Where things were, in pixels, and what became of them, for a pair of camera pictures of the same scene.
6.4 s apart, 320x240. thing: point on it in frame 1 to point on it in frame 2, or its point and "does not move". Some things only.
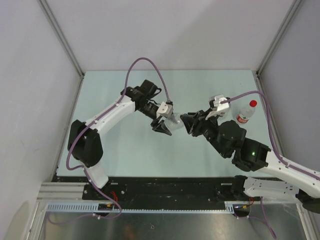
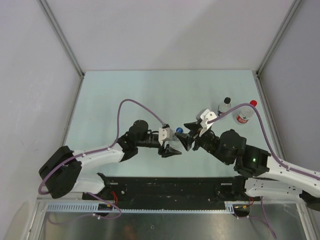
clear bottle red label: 245,114 does not move
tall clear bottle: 174,122 to 174,143
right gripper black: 194,122 to 186,139
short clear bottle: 223,116 to 224,108
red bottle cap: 253,103 does not move
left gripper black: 161,127 to 168,152
